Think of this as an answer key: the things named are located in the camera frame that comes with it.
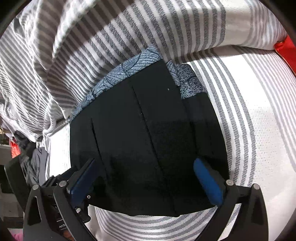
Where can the pink cloth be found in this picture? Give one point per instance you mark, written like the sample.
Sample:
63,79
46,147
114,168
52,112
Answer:
16,236

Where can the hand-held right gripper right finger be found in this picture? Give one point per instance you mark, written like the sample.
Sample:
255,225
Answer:
209,183

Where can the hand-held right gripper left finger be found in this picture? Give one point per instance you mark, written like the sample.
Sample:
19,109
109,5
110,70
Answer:
82,183

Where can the black cloth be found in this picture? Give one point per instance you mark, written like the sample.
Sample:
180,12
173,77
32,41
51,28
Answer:
143,139

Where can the grey striped duvet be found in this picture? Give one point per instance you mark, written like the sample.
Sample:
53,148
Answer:
81,46

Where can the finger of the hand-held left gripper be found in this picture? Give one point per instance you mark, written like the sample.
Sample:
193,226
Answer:
83,209

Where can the grey garment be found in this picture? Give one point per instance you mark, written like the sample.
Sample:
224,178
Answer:
34,162

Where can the red plastic package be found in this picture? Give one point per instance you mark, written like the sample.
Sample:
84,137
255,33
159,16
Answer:
15,149

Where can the red cloth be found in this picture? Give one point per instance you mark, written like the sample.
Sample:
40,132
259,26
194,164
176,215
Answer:
286,53

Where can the white striped mattress sheet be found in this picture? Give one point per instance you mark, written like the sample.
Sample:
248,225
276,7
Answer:
259,129

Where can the black furniture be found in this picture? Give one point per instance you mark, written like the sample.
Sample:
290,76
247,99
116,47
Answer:
16,178

